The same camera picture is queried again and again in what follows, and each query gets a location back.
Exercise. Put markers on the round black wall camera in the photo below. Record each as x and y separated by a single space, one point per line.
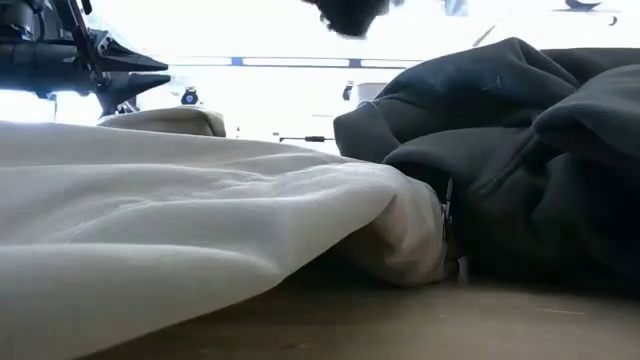
189 97

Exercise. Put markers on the charcoal zip hoodie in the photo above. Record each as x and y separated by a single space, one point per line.
525 150

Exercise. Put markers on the cream white garment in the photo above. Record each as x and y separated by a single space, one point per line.
150 225

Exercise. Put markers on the black stand with bar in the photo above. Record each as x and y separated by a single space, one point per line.
315 139

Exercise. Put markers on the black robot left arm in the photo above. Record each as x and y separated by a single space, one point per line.
20 15

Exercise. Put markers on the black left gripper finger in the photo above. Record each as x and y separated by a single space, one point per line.
130 60
125 87

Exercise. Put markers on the long ceiling light rail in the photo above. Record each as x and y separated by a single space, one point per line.
300 62

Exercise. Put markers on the dark navy fleece garment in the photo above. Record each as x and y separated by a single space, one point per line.
350 15

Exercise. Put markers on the overhead camera mount bar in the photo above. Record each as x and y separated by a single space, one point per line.
582 4

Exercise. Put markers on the small black hook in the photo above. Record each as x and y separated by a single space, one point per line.
613 21

